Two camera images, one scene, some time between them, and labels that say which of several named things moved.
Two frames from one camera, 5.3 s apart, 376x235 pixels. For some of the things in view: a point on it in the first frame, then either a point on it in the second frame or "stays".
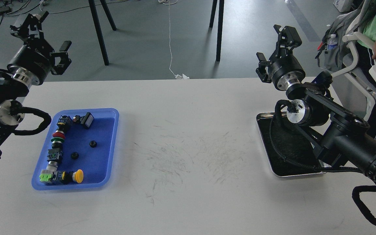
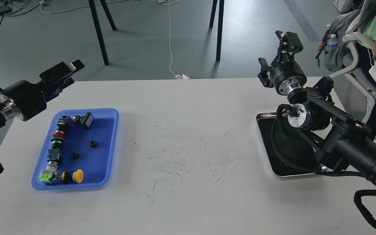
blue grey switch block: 54,154 stays
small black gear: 74,155 stays
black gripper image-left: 32,63 -> 26,100
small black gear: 93,144 stays
